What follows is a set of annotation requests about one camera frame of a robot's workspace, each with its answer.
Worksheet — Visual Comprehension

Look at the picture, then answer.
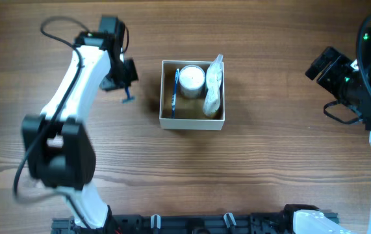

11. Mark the clear cotton swab tub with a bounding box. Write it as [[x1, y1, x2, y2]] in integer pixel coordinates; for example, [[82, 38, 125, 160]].
[[179, 65, 205, 99]]

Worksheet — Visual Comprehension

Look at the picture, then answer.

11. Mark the white floral lotion tube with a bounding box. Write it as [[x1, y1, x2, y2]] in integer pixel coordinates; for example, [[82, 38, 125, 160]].
[[203, 68, 222, 118]]

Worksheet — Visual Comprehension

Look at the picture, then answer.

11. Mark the beige open cardboard box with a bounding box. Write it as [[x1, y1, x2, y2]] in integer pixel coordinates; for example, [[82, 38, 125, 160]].
[[159, 60, 225, 131]]

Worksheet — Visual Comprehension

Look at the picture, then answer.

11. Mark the dark mouthwash spray bottle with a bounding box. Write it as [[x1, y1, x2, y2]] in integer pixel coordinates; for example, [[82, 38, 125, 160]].
[[206, 54, 224, 89]]

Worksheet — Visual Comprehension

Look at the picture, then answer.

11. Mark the blue disposable razor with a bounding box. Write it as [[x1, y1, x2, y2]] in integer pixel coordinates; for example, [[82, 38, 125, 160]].
[[122, 86, 135, 104]]

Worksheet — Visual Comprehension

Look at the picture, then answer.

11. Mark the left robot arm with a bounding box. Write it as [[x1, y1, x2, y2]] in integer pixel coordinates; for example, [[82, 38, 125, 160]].
[[12, 16, 138, 233]]

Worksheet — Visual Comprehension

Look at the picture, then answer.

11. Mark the blue white toothbrush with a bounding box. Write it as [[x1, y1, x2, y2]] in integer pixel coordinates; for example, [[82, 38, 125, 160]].
[[171, 68, 180, 118]]

